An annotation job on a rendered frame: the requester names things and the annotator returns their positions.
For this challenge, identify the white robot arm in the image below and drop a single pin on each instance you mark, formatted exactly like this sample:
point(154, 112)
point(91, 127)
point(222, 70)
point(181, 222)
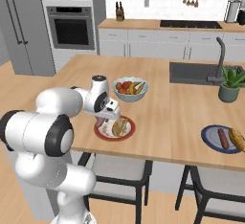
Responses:
point(38, 132)

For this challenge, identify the dark grey sink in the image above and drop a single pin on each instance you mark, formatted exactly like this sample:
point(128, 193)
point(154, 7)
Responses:
point(188, 73)

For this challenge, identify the grey fridge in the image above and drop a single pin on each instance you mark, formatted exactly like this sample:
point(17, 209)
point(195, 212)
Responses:
point(25, 26)

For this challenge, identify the red rimmed plate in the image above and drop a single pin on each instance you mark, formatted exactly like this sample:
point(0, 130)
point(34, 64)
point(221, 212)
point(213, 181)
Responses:
point(110, 136)

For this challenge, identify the dark red sausage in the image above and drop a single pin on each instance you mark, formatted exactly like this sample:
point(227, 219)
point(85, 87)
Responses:
point(223, 138)

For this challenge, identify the green plant in grey pot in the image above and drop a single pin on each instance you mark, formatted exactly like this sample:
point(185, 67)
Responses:
point(228, 92)

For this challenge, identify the steel oven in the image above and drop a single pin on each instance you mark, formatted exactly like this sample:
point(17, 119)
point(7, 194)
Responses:
point(71, 28)

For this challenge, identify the tan bun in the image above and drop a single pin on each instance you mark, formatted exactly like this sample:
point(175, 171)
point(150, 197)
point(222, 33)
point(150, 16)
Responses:
point(120, 127)

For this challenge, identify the wooden knife block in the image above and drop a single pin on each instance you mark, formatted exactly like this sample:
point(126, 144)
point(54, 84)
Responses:
point(120, 13)

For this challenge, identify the yellow banana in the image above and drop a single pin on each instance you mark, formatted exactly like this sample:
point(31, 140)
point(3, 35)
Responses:
point(133, 88)
point(140, 88)

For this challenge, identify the light blue bowl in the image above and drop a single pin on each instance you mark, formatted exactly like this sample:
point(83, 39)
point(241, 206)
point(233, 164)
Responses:
point(130, 97)

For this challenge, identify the blue rimmed plate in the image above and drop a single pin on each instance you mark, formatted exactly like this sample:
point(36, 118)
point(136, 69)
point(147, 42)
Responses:
point(210, 138)

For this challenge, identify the golden brown bun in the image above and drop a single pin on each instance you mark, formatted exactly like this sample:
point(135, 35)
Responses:
point(237, 138)

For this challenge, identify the black hob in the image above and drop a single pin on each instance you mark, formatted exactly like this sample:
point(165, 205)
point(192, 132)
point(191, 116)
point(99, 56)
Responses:
point(190, 24)

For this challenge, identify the grey base cupboards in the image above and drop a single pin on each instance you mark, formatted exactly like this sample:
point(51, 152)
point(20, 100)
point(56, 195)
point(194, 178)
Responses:
point(153, 42)

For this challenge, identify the steel small appliance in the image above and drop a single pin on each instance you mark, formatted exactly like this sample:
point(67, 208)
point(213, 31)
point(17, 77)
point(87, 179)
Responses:
point(233, 11)

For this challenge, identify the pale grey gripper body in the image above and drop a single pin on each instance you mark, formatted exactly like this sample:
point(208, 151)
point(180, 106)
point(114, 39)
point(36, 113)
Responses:
point(108, 114)

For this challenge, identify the grey wall socket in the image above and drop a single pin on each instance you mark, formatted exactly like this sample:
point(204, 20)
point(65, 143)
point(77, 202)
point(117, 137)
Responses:
point(146, 2)

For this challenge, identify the pink sausage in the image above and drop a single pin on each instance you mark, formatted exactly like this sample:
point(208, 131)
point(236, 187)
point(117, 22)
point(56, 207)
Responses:
point(100, 122)

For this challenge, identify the red round food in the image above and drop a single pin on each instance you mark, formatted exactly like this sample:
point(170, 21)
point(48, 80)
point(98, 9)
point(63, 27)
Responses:
point(127, 85)

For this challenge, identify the orange round food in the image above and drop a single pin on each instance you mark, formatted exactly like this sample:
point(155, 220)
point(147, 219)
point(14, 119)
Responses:
point(123, 91)
point(118, 86)

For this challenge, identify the grey tap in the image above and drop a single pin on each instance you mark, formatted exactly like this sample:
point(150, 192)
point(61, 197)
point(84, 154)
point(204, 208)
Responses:
point(220, 55)

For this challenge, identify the black stool with grey seat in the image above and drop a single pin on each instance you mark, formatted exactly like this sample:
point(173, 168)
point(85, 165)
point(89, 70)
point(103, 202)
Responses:
point(121, 170)
point(220, 183)

